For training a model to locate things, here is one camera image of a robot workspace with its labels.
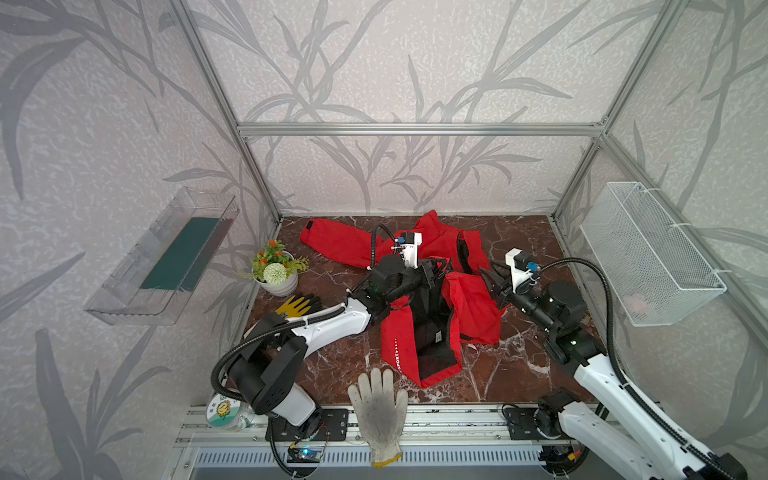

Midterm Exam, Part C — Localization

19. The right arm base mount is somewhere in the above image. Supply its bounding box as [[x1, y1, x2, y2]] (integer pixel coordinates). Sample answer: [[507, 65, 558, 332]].
[[500, 403, 545, 440]]

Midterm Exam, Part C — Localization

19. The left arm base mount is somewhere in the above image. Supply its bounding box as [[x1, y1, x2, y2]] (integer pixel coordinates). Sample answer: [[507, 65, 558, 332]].
[[265, 407, 350, 442]]

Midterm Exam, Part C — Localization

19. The round tape roll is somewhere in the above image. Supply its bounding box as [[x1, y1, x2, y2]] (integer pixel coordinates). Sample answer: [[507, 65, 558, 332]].
[[205, 394, 253, 431]]

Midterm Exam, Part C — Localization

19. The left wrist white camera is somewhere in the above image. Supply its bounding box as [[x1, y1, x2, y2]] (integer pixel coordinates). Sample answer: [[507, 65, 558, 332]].
[[392, 232, 422, 269]]

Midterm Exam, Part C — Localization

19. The aluminium cage frame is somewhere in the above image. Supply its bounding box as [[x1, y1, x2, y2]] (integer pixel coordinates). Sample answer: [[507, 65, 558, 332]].
[[182, 1, 767, 479]]

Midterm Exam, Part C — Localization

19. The clear plastic wall tray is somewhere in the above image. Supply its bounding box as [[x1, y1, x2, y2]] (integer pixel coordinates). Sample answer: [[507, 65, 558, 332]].
[[84, 187, 240, 326]]

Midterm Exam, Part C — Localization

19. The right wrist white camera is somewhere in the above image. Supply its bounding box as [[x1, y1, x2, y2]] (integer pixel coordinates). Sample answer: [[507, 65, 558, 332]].
[[505, 248, 541, 294]]

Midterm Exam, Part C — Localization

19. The yellow black rubber glove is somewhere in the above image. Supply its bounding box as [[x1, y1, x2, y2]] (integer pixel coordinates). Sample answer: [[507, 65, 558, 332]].
[[275, 294, 323, 318]]

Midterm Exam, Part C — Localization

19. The white wire mesh basket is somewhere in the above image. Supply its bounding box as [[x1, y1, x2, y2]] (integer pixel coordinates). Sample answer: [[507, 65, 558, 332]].
[[581, 182, 727, 328]]

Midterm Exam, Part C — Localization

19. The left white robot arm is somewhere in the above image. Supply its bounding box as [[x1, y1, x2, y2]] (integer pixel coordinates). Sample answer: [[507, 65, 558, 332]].
[[210, 232, 453, 427]]

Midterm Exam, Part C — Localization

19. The red X-Sport jacket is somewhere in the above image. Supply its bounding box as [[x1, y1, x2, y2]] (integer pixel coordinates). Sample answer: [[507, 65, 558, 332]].
[[300, 211, 502, 388]]

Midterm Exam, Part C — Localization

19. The pink object in basket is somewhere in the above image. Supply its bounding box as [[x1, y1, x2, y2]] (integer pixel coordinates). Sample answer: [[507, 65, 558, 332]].
[[622, 293, 654, 323]]

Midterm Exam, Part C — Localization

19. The potted artificial flower plant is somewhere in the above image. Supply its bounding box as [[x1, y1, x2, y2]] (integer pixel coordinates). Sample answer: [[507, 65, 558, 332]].
[[247, 239, 309, 298]]

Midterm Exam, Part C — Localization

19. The white knit work glove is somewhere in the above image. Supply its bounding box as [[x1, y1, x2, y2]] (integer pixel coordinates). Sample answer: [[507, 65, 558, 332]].
[[347, 368, 408, 468]]

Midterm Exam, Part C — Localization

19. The wrist white camera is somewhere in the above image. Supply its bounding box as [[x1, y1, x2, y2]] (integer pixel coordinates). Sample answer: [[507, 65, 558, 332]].
[[505, 248, 541, 294], [392, 232, 422, 269]]

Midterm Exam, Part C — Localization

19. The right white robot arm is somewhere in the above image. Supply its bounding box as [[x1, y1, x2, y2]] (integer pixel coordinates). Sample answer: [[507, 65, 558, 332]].
[[480, 249, 748, 479]]

